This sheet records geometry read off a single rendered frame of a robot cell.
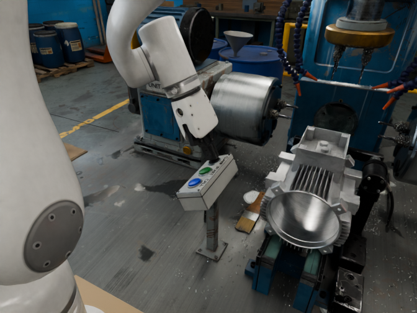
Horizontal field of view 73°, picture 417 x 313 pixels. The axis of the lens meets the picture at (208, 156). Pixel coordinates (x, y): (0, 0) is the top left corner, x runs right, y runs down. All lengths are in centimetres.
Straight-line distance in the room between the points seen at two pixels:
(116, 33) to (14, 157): 34
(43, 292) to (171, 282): 42
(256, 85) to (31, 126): 78
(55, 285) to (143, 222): 54
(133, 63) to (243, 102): 46
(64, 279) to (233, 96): 73
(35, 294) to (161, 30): 49
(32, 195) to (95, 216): 72
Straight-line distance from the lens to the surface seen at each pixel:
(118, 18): 58
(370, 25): 93
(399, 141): 97
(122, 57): 59
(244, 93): 97
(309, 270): 71
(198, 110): 65
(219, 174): 67
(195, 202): 63
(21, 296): 44
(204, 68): 110
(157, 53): 63
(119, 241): 91
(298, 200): 82
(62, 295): 46
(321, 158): 65
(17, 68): 32
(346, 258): 84
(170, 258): 84
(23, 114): 31
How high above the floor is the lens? 147
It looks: 33 degrees down
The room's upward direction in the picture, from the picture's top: straight up
